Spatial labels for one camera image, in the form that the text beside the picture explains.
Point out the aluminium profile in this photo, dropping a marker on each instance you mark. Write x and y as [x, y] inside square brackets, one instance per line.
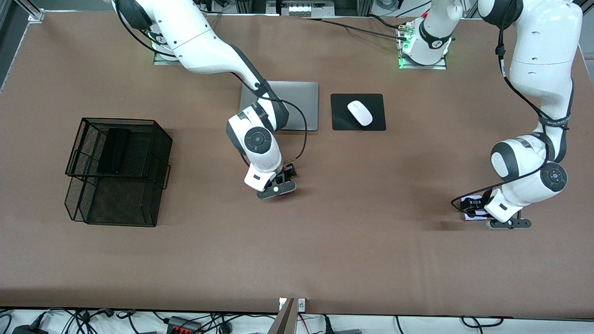
[35, 13]

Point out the white computer mouse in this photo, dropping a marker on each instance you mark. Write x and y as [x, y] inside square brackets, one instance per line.
[360, 113]

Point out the black power adapter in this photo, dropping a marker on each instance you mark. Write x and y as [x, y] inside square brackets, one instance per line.
[28, 330]

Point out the black mouse pad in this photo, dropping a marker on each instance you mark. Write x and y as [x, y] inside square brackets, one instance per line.
[341, 116]

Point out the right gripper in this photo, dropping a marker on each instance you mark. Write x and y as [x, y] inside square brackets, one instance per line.
[286, 171]

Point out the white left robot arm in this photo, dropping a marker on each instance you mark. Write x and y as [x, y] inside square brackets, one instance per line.
[543, 41]

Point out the black slab smartphone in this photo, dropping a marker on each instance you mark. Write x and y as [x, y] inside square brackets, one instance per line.
[113, 150]

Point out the metal frame with white connectors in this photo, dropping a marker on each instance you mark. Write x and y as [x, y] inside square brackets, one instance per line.
[301, 8]

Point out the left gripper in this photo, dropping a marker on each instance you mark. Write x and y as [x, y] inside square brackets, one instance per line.
[478, 202]

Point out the white metal bracket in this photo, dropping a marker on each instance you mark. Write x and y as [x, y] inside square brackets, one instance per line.
[300, 305]

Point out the black mesh two-tier tray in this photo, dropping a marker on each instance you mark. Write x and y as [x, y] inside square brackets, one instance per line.
[120, 204]

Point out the grey camera stand post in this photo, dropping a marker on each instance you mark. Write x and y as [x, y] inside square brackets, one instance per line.
[285, 322]

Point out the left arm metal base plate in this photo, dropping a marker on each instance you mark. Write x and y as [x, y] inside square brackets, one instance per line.
[438, 66]

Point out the silver laptop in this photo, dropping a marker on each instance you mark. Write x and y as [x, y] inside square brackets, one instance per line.
[304, 104]

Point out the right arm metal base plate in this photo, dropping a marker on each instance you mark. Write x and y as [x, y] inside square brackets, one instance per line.
[160, 61]

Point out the black power strip orange switches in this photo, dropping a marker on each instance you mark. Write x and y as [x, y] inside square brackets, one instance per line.
[183, 327]

